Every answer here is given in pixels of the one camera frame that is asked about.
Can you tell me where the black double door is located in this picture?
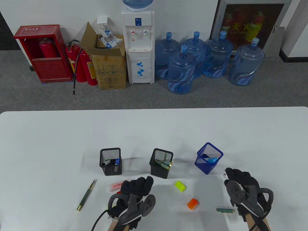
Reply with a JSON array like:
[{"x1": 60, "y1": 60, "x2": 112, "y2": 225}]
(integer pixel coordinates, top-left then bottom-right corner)
[{"x1": 0, "y1": 12, "x2": 21, "y2": 51}]

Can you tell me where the blue water jug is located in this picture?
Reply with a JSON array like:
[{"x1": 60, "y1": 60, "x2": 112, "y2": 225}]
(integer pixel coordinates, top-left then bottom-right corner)
[
  {"x1": 167, "y1": 45, "x2": 197, "y2": 95},
  {"x1": 155, "y1": 32, "x2": 181, "y2": 80},
  {"x1": 181, "y1": 31, "x2": 208, "y2": 79},
  {"x1": 202, "y1": 31, "x2": 233, "y2": 78},
  {"x1": 228, "y1": 38, "x2": 265, "y2": 86}
]

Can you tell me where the black mesh pen holder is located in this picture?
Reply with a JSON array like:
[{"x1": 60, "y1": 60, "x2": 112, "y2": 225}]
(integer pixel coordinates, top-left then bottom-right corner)
[
  {"x1": 149, "y1": 148, "x2": 173, "y2": 179},
  {"x1": 99, "y1": 148, "x2": 122, "y2": 176}
]

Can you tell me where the person's left hand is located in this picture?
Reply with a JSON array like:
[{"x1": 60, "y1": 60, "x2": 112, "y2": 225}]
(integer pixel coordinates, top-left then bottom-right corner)
[{"x1": 109, "y1": 176, "x2": 154, "y2": 228}]

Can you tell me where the red fire extinguisher cabinet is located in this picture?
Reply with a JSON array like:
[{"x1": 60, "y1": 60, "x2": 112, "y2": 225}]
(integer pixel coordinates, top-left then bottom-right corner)
[{"x1": 14, "y1": 24, "x2": 74, "y2": 84}]

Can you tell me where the white water dispenser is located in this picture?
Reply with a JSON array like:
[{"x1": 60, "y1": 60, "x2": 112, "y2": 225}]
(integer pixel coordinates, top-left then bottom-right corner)
[{"x1": 121, "y1": 4, "x2": 155, "y2": 84}]

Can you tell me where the blue mesh pen holder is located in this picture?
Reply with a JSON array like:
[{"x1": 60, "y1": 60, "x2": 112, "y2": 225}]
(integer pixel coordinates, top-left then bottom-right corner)
[{"x1": 194, "y1": 142, "x2": 224, "y2": 175}]

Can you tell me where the black wrist-mounted tracker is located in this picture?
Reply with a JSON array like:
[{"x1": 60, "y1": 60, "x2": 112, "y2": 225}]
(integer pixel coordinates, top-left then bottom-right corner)
[
  {"x1": 108, "y1": 194, "x2": 156, "y2": 225},
  {"x1": 226, "y1": 180, "x2": 274, "y2": 217}
]

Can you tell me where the yellow highlighter pen cap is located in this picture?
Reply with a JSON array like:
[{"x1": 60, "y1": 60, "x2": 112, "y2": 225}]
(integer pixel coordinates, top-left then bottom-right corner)
[{"x1": 173, "y1": 180, "x2": 186, "y2": 192}]

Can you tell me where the pile of white-blue packets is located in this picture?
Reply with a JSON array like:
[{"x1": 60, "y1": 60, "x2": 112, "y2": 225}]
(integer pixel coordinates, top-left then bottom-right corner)
[{"x1": 97, "y1": 28, "x2": 123, "y2": 49}]

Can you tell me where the green fountain pen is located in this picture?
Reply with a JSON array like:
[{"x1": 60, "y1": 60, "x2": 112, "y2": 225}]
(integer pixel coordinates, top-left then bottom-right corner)
[{"x1": 77, "y1": 179, "x2": 96, "y2": 212}]

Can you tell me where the person's right forearm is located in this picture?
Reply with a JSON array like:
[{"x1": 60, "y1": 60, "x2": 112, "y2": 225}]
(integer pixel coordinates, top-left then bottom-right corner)
[{"x1": 245, "y1": 212, "x2": 267, "y2": 231}]

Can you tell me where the person's right hand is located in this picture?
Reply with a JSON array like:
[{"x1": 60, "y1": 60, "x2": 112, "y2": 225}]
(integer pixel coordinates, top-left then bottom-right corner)
[{"x1": 224, "y1": 168, "x2": 273, "y2": 218}]

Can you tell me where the salmon pink highlighter pen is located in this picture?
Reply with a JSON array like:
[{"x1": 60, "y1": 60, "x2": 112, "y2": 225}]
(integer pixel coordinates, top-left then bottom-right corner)
[{"x1": 107, "y1": 180, "x2": 126, "y2": 192}]

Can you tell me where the brown cardboard box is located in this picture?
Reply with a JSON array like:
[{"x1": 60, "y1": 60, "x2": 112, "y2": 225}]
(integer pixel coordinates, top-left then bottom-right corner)
[{"x1": 80, "y1": 22, "x2": 127, "y2": 90}]

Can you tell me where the red fire extinguisher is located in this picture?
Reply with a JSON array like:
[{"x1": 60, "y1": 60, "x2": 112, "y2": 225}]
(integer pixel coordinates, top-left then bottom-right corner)
[
  {"x1": 65, "y1": 40, "x2": 82, "y2": 83},
  {"x1": 79, "y1": 49, "x2": 98, "y2": 86},
  {"x1": 39, "y1": 38, "x2": 60, "y2": 58}
]

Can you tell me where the person's left forearm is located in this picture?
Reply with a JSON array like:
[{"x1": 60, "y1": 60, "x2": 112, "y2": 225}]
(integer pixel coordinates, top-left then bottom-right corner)
[{"x1": 108, "y1": 219, "x2": 121, "y2": 231}]

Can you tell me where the black cable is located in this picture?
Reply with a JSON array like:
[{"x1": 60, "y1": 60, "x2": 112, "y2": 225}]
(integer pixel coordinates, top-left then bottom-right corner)
[{"x1": 91, "y1": 210, "x2": 110, "y2": 231}]

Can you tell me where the black extinguisher hose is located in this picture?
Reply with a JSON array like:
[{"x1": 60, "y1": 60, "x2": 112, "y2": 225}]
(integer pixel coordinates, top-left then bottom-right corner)
[{"x1": 72, "y1": 48, "x2": 84, "y2": 95}]

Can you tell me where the orange highlighter pen cap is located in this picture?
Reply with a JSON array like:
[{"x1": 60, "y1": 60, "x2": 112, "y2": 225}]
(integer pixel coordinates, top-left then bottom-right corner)
[{"x1": 187, "y1": 198, "x2": 199, "y2": 211}]

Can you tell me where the glass-door fire cabinet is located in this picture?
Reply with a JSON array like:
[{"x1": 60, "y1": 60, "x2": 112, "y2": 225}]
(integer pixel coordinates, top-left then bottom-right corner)
[{"x1": 209, "y1": 0, "x2": 293, "y2": 57}]

